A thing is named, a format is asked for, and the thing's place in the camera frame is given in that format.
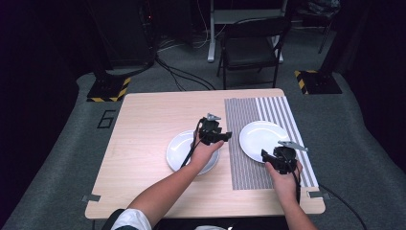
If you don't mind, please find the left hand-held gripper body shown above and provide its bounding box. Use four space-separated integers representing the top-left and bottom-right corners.
197 113 223 147

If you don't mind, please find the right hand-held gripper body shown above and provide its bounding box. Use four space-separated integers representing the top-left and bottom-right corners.
272 141 309 175

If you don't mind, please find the white round plate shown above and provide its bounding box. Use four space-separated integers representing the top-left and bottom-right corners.
165 128 221 176
238 120 291 164

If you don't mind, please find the person's left hand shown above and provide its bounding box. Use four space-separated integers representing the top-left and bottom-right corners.
191 132 225 171

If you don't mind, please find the person's right hand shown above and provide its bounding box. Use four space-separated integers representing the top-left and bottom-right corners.
265 161 304 204

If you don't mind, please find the grey white striped placemat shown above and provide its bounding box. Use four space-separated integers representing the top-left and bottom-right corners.
224 95 320 191

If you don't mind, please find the grey tape piece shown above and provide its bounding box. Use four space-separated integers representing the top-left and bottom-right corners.
306 190 331 201
81 194 102 203

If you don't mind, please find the black stand with striped base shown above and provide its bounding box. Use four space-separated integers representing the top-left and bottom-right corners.
83 0 132 103
294 0 352 96

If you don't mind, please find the person's white clothing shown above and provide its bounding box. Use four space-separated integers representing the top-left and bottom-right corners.
194 225 232 230

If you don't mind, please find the black folding chair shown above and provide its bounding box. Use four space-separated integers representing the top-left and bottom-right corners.
216 16 292 90

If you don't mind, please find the white shirt sleeve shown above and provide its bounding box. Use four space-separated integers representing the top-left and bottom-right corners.
109 208 153 230

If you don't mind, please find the black equipment cabinet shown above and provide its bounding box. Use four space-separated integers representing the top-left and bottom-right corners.
103 0 158 69

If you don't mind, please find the dark chair with clutter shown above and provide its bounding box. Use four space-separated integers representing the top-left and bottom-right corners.
292 0 341 55

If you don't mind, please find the right hand-held gripper black cable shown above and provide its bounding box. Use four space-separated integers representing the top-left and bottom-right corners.
285 155 303 204

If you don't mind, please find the hand-held gripper black cable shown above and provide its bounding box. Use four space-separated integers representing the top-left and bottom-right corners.
285 155 303 204
180 118 204 169

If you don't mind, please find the left hand-held gripper black cable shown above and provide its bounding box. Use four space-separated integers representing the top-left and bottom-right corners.
180 118 204 169

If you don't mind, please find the black floor cable bundle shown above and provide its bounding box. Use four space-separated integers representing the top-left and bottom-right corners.
155 52 216 92

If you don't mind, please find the white metal desk frame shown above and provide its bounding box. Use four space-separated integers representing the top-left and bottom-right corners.
207 0 288 63

